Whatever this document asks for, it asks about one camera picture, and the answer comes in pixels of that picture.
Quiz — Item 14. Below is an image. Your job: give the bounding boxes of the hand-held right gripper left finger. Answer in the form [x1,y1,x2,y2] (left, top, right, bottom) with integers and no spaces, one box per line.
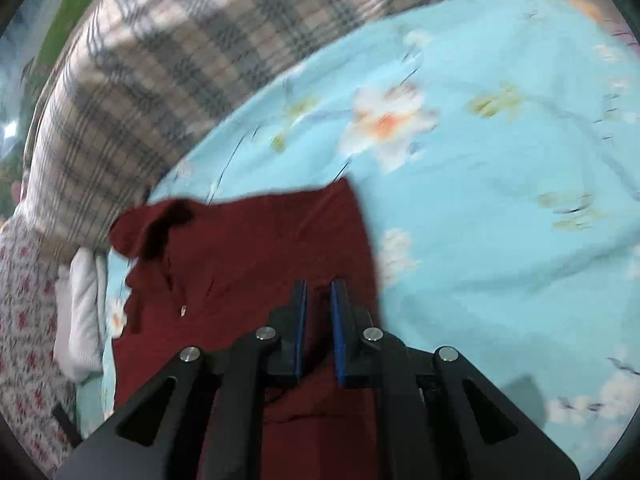
[55,280,308,480]

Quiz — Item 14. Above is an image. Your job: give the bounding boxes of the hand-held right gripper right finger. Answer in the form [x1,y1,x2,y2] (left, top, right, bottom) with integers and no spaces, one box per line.
[330,280,581,480]

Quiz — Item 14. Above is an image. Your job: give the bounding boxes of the dark red garment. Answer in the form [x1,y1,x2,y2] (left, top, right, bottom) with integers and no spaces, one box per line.
[109,177,383,480]

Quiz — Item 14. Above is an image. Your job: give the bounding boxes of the light blue floral bedsheet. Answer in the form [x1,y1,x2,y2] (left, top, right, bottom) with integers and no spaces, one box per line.
[75,0,640,476]

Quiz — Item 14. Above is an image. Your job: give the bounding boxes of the white folded cloth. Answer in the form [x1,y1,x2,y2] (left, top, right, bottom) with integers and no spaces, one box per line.
[52,247,108,383]

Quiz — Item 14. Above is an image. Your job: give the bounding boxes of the pink floral fabric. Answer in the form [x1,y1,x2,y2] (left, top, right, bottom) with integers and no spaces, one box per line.
[0,215,83,478]

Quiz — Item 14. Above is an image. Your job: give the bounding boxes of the beige plaid quilt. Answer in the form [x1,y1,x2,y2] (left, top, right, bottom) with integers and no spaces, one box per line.
[22,0,551,261]

